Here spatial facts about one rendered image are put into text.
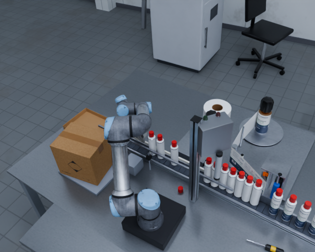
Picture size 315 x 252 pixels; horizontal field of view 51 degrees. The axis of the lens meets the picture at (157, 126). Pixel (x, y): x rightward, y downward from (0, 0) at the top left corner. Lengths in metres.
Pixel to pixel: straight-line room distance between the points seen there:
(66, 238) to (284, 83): 3.44
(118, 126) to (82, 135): 0.54
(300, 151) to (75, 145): 1.50
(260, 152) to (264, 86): 2.23
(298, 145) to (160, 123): 1.02
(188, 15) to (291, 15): 1.81
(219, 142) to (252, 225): 0.59
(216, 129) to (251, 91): 2.78
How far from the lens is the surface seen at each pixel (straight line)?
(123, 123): 1.67
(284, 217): 2.04
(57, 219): 2.17
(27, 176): 2.46
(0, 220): 3.41
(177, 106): 2.75
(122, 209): 1.78
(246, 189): 1.98
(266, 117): 2.37
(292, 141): 2.50
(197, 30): 4.29
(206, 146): 1.68
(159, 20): 4.53
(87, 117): 2.75
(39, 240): 2.13
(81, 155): 2.05
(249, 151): 2.35
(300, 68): 4.99
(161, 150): 2.19
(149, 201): 1.75
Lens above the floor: 2.57
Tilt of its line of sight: 42 degrees down
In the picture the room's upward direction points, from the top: 4 degrees counter-clockwise
